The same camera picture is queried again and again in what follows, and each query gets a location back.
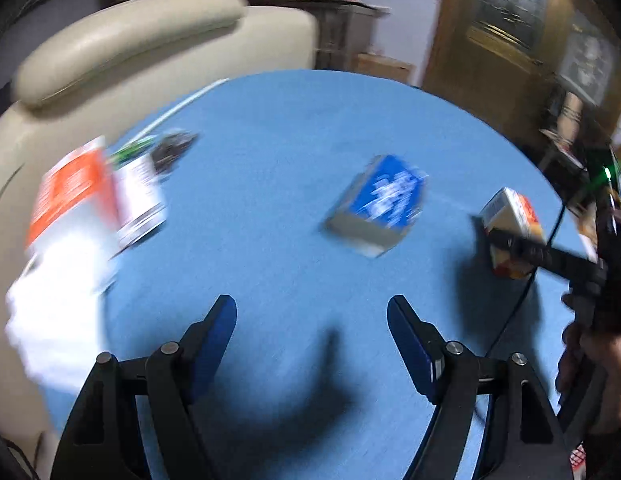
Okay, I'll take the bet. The beige leather armchair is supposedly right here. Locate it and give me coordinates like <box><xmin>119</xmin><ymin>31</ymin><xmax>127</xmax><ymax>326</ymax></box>
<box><xmin>0</xmin><ymin>0</ymin><xmax>319</xmax><ymax>480</ymax></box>

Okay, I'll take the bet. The orange tissue pack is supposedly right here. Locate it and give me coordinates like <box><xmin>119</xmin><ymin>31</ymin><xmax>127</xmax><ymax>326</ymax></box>
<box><xmin>25</xmin><ymin>135</ymin><xmax>118</xmax><ymax>261</ymax></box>

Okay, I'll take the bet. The blue cardboard box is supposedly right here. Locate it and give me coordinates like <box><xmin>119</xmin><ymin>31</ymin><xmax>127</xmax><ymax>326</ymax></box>
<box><xmin>325</xmin><ymin>154</ymin><xmax>429</xmax><ymax>260</ymax></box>

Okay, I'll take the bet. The green snack packet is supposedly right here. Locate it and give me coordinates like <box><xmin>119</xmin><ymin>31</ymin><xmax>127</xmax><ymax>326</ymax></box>
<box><xmin>110</xmin><ymin>135</ymin><xmax>158</xmax><ymax>168</ymax></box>

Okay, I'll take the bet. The brown cardboard box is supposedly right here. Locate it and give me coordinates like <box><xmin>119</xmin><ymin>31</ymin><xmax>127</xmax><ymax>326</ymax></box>
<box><xmin>353</xmin><ymin>52</ymin><xmax>416</xmax><ymax>84</ymax></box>

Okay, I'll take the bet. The dark snack packet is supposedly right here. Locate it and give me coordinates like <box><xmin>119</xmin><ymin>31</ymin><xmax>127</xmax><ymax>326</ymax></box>
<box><xmin>150</xmin><ymin>130</ymin><xmax>199</xmax><ymax>179</ymax></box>

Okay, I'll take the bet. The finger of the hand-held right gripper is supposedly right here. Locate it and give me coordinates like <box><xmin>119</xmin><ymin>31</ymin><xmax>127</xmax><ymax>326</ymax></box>
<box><xmin>472</xmin><ymin>215</ymin><xmax>600</xmax><ymax>282</ymax></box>

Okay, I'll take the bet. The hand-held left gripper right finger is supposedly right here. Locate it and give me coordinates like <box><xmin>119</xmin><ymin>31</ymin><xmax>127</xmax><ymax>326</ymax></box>
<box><xmin>387</xmin><ymin>295</ymin><xmax>577</xmax><ymax>480</ymax></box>

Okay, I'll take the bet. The white tissue sheet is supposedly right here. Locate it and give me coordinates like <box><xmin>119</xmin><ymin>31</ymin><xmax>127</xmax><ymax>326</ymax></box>
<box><xmin>4</xmin><ymin>230</ymin><xmax>119</xmax><ymax>397</ymax></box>

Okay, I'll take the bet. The red mesh basket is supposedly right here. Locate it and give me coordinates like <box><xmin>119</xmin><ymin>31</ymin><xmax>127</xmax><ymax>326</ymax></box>
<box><xmin>568</xmin><ymin>445</ymin><xmax>592</xmax><ymax>480</ymax></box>

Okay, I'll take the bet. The white thin stick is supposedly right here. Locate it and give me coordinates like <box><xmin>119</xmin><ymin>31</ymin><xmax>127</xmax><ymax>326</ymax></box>
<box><xmin>128</xmin><ymin>78</ymin><xmax>231</xmax><ymax>142</ymax></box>

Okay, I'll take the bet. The wooden slatted cabinet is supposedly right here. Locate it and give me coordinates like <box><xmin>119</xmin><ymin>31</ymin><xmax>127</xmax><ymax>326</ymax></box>
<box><xmin>243</xmin><ymin>0</ymin><xmax>392</xmax><ymax>72</ymax></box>

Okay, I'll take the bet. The orange and white carton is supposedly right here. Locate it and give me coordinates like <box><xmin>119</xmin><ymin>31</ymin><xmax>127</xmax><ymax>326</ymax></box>
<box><xmin>478</xmin><ymin>187</ymin><xmax>546</xmax><ymax>280</ymax></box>

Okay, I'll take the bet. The white label snack packet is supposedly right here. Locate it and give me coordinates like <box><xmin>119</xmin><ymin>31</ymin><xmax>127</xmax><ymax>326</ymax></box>
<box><xmin>113</xmin><ymin>152</ymin><xmax>169</xmax><ymax>253</ymax></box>

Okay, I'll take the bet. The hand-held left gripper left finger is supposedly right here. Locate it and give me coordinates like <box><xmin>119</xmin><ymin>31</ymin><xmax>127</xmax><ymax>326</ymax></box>
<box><xmin>50</xmin><ymin>294</ymin><xmax>238</xmax><ymax>480</ymax></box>

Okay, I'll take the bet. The wooden double door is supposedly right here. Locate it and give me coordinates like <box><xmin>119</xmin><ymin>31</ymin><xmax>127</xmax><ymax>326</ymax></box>
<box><xmin>421</xmin><ymin>0</ymin><xmax>621</xmax><ymax>111</ymax></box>

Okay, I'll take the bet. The person's right hand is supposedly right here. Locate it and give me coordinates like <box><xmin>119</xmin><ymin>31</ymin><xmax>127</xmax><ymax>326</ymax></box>
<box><xmin>555</xmin><ymin>294</ymin><xmax>621</xmax><ymax>437</ymax></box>

